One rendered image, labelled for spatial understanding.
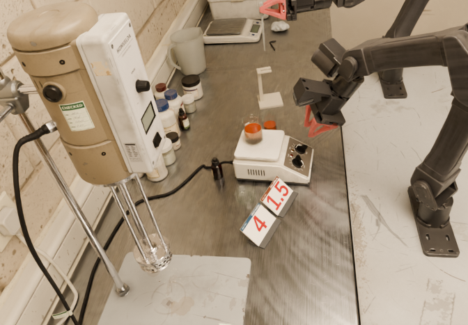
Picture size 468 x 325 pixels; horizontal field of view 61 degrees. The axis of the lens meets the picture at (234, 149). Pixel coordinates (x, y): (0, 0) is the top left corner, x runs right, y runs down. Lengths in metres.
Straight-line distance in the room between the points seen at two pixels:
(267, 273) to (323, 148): 0.43
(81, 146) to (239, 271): 0.48
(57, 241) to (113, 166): 0.44
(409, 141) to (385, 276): 0.45
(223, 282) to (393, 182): 0.50
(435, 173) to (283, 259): 0.36
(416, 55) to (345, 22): 1.66
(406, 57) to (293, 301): 0.52
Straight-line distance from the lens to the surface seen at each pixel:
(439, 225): 1.00
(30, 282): 0.93
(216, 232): 0.98
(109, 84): 0.48
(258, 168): 1.04
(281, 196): 1.01
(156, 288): 0.92
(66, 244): 1.00
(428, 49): 0.78
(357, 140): 1.21
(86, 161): 0.56
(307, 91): 0.90
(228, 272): 0.90
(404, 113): 1.33
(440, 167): 0.88
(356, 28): 2.47
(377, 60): 0.85
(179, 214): 1.04
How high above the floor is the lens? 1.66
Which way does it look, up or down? 40 degrees down
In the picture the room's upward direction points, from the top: 10 degrees counter-clockwise
